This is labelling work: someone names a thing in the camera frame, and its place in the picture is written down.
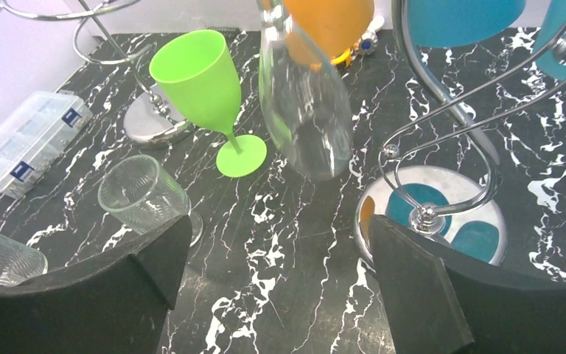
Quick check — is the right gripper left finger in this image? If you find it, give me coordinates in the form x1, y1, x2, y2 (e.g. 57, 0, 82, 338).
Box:
0, 216, 192, 353

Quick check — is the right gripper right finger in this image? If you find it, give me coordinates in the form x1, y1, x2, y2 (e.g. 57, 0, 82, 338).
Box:
368, 215, 566, 353

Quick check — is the chrome glass rack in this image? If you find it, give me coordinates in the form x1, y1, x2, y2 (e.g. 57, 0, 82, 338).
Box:
358, 1, 566, 282
0, 0, 196, 150

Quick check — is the tall clear champagne flute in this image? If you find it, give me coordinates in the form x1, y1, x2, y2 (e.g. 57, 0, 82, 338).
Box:
256, 1, 353, 181

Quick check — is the green plastic wine glass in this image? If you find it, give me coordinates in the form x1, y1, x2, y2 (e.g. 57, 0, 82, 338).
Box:
149, 29, 268, 178

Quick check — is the orange plastic wine glass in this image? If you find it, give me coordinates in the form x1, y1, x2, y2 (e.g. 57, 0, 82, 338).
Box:
284, 0, 374, 59

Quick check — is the clear stemless glass centre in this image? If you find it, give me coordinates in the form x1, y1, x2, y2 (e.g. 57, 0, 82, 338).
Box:
97, 154, 203, 246

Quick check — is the clear stemless glass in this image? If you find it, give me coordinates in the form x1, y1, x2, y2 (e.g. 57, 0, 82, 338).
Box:
0, 234, 48, 287
97, 154, 203, 246

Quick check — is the clear stemless glass front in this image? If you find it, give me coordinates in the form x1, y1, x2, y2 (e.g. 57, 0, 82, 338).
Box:
0, 234, 48, 287

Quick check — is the clear plastic screw box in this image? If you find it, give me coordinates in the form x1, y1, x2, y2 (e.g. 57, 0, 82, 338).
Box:
0, 91, 93, 199

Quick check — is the yellow tape measure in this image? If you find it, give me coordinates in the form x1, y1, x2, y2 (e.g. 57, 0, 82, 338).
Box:
331, 48, 352, 70

